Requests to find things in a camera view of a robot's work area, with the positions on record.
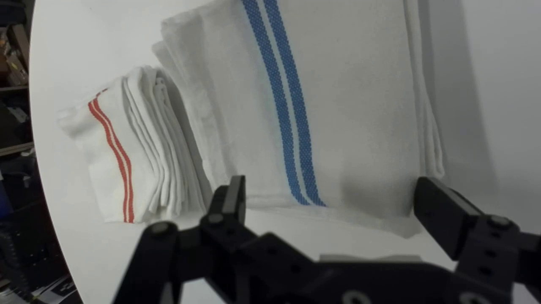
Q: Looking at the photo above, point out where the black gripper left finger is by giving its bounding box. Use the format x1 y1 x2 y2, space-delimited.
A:
200 174 249 233

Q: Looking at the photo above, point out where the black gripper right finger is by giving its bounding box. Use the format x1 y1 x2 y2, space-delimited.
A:
412 175 520 277

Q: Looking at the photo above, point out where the white towel with blue stripes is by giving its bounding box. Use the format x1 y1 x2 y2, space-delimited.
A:
150 0 452 217

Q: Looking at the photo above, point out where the thick white red-striped towel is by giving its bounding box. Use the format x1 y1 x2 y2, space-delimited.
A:
55 64 216 224

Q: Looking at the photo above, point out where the wooden shelf unit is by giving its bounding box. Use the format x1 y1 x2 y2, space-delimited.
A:
0 0 36 304

